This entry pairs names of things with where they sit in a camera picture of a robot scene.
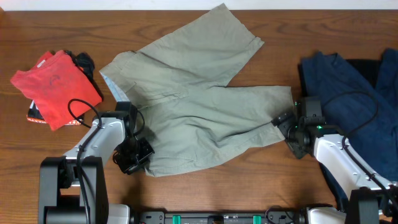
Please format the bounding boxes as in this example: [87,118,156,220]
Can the khaki shorts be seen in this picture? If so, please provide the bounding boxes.
[100,4,293,177]

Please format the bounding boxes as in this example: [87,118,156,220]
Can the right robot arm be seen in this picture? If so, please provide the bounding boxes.
[266,97,397,223]

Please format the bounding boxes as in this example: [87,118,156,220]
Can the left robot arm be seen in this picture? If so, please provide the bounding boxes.
[38,109,153,223]

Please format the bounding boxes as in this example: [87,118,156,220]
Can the navy blue garment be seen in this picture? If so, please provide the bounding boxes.
[300,48,398,209]

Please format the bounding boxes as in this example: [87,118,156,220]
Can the black garment under navy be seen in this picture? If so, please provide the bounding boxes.
[348,59,381,88]

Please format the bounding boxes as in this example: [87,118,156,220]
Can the black patterned folded garment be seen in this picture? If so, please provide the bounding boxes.
[26,50,96,124]

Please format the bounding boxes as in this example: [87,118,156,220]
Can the red folded t-shirt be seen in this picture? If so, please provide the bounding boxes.
[11,50,102,131]

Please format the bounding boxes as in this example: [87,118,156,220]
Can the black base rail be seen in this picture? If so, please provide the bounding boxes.
[129,208,308,224]

